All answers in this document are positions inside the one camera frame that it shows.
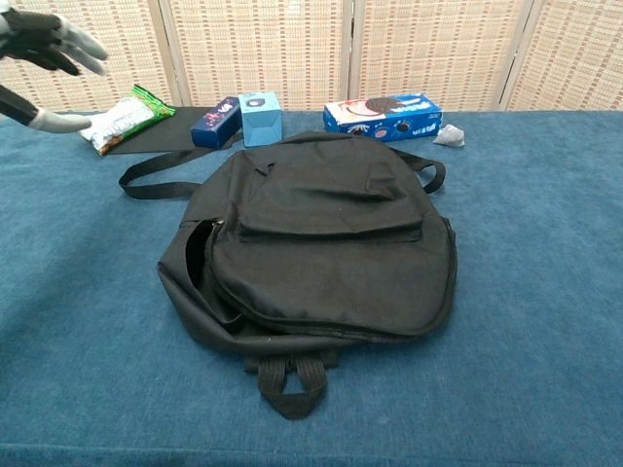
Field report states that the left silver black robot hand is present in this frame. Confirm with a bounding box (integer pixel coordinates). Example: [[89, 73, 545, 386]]
[[0, 8, 109, 133]]

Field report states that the black fabric backpack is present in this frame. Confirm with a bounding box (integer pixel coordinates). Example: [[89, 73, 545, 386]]
[[119, 129, 459, 422]]

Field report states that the green and white snack bag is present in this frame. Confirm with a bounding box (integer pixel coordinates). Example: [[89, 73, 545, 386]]
[[77, 84, 176, 157]]

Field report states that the black cloth mat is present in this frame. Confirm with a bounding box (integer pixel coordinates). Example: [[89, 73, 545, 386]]
[[104, 104, 244, 157]]

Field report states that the dark blue narrow box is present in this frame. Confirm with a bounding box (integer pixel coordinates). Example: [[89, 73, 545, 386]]
[[190, 96, 242, 151]]

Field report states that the woven folding screen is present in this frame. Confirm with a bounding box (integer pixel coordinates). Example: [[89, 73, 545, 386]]
[[0, 0, 623, 118]]

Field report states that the light blue cube box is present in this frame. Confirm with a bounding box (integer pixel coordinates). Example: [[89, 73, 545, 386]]
[[238, 90, 284, 149]]

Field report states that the blue table cover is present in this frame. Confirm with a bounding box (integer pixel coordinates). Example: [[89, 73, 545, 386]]
[[0, 109, 623, 467]]

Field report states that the blue Oreo cookie box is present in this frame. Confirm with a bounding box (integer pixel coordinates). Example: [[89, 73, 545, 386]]
[[322, 92, 444, 143]]

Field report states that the small grey pouch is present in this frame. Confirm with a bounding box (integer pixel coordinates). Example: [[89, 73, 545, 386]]
[[431, 124, 466, 148]]

